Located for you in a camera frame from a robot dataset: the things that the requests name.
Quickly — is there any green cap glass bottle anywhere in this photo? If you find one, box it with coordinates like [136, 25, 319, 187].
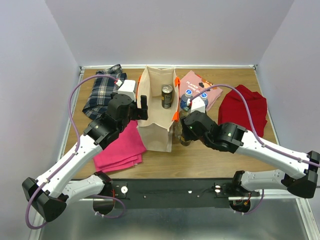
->
[179, 109, 190, 119]
[174, 122, 183, 140]

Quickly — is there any beige canvas bag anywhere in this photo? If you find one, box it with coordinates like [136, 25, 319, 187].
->
[137, 66, 180, 152]

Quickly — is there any blue cap bottle from bag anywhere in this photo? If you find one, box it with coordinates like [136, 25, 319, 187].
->
[200, 92, 209, 107]

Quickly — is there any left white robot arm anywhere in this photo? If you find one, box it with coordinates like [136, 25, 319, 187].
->
[22, 93, 148, 223]

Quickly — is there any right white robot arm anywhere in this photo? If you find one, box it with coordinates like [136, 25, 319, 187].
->
[180, 110, 320, 199]

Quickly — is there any plaid navy shirt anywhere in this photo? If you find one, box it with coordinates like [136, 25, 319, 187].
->
[82, 64, 127, 120]

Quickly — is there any blue cap bottle on table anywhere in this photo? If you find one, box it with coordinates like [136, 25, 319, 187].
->
[180, 89, 193, 112]

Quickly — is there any red cloth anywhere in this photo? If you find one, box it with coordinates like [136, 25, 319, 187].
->
[218, 84, 268, 137]

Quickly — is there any pink printed t-shirt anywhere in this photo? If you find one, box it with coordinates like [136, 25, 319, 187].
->
[179, 70, 223, 111]

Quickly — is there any magenta folded cloth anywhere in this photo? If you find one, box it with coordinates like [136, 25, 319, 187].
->
[93, 120, 147, 173]

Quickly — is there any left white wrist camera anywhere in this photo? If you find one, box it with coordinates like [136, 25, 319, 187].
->
[114, 79, 137, 102]

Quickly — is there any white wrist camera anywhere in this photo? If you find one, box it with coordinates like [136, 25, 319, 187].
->
[114, 79, 137, 102]
[187, 96, 206, 114]

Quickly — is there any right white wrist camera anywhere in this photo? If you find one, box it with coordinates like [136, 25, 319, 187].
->
[187, 96, 206, 114]

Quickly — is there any aluminium frame rail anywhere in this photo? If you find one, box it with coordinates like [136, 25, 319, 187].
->
[228, 178, 310, 201]

